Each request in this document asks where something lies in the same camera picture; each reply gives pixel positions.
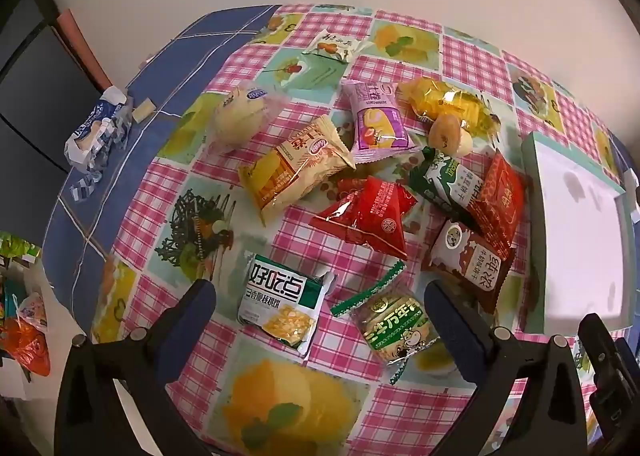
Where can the red triangular snack packet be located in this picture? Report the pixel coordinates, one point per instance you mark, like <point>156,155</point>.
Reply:
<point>375,216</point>

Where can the orange yellow snack packet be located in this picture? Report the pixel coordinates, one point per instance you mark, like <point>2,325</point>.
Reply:
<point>290,171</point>

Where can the reddish brown board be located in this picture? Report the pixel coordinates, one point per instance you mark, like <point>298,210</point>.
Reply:
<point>82,49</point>

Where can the small round brown bread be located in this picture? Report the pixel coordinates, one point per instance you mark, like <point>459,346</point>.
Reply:
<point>447,136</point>

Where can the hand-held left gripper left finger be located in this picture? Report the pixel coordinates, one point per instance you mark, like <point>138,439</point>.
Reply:
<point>197,306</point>

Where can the white green cookie packet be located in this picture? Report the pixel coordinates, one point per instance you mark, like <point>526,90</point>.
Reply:
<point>280,306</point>

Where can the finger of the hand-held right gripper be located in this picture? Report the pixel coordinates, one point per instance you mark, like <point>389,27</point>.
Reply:
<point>610,361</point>

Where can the dark cabinet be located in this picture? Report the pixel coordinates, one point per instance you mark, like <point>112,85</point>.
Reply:
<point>30,86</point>

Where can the purple pink snack packet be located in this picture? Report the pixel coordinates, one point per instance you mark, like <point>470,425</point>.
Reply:
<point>372,121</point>

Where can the pale bun in clear wrapper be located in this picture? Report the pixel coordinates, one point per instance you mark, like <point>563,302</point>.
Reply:
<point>240,114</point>

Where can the green clear snack packet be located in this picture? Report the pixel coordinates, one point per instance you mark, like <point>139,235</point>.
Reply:
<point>395,328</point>

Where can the pink checked printed tablecloth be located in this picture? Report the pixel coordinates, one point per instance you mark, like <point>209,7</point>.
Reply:
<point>150,191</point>

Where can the green snack bag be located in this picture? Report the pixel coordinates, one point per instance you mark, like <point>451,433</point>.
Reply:
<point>15,243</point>

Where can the white nut print snack packet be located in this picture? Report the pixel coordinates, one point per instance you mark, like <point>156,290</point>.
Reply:
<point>332,46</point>

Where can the yellow cake in clear packet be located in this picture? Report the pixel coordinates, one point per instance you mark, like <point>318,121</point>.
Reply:
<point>440,101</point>

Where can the brown white snack packet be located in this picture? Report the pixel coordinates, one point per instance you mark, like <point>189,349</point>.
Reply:
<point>465,261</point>

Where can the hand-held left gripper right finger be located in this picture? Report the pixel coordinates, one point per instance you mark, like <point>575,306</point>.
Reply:
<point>450,321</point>

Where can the white tray with teal rim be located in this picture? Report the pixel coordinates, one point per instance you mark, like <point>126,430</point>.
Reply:
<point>580,246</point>

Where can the red orange snack packet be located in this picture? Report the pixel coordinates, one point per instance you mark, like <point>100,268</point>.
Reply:
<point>500,201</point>

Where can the crumpled blue white wrapper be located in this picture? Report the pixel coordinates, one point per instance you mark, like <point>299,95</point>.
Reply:
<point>92,126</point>

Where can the orange red plastic bag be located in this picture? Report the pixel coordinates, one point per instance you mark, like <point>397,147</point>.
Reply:
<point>25,343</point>

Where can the small beige block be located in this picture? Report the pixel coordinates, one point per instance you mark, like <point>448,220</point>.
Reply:
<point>143,110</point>

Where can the green white snack packet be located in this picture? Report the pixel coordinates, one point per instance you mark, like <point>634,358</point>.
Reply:
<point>445,176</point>

